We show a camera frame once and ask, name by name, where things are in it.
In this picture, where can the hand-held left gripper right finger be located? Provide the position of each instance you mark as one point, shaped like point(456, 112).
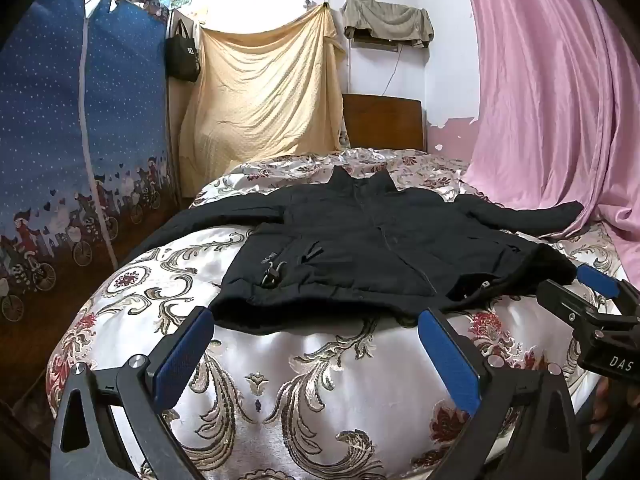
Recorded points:
point(450, 360)

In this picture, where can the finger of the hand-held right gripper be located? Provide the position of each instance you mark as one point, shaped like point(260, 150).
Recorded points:
point(597, 280)
point(567, 305)

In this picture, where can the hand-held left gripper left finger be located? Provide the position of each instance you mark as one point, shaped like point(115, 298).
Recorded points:
point(182, 355)

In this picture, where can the black padded jacket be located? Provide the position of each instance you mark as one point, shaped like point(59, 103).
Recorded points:
point(375, 245)

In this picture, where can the person's right hand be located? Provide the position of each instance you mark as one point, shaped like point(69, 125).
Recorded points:
point(610, 402)

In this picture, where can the floral satin bedspread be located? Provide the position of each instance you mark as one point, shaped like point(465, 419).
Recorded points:
point(300, 360)

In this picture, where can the pink curtain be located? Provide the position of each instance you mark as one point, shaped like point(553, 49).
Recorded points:
point(550, 110)

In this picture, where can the floral patterned pillow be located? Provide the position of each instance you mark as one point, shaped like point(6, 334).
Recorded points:
point(344, 139)

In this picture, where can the wooden headboard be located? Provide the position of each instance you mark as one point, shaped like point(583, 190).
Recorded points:
point(385, 120)

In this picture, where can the hanging yellow sheet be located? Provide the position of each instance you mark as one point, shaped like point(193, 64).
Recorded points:
point(260, 90)

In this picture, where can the blue printed fabric wardrobe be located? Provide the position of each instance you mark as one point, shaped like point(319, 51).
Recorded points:
point(45, 110)

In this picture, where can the black tote bag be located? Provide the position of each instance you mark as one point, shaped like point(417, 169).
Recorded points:
point(182, 60)

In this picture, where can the olive green cloth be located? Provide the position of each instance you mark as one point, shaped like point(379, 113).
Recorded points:
point(385, 20)

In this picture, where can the wall-mounted box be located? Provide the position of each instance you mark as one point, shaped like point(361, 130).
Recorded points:
point(372, 44)

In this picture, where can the yellow wall picture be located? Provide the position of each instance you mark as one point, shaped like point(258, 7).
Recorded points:
point(200, 12)

